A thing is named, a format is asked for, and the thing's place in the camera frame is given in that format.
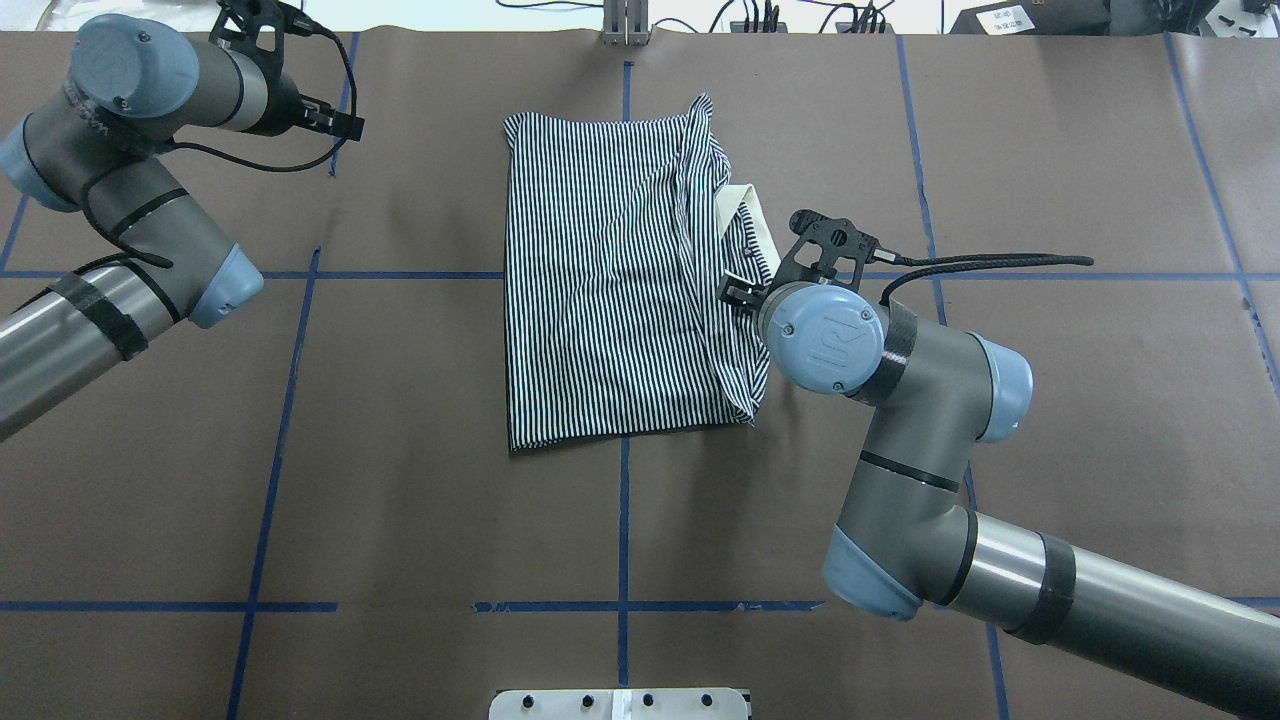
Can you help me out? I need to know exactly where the aluminium frame post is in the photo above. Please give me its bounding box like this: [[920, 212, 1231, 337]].
[[600, 0, 652, 47]]

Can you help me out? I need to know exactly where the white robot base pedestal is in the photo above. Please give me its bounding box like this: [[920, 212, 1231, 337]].
[[488, 687, 753, 719]]

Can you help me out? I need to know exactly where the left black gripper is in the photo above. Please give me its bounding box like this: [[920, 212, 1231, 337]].
[[207, 1, 365, 141]]

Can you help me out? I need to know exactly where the navy white striped polo shirt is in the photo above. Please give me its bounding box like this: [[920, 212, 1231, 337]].
[[504, 94, 780, 452]]

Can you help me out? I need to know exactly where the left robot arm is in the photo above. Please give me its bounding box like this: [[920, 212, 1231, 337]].
[[1, 1, 364, 438]]

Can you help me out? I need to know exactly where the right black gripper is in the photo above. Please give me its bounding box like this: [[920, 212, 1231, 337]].
[[717, 209, 881, 313]]

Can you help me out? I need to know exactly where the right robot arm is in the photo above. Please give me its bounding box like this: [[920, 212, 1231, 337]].
[[719, 209, 1279, 719]]

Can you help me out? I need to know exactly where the brown table mat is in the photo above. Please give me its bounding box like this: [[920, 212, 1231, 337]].
[[3, 28, 1277, 719]]

